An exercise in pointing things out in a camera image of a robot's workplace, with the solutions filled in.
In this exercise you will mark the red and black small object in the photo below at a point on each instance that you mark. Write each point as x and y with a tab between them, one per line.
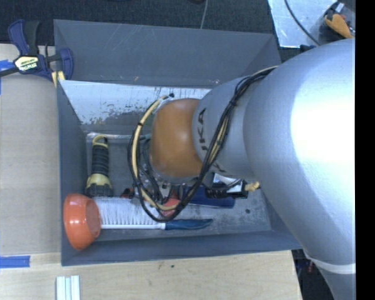
127	193

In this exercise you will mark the pale wood flat board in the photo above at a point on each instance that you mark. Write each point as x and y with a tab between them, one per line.
28	167

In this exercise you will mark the yellow and black flashlight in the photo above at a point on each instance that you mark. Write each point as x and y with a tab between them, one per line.
99	164

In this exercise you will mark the dark blue flat object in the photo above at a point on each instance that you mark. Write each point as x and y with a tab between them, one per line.
215	200

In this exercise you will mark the red-orange small object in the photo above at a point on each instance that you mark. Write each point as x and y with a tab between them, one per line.
170	204

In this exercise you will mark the orange rubber cup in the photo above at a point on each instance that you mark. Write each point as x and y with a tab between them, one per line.
78	220

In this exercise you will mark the grey metal bin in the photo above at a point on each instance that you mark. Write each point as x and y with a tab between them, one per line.
118	55

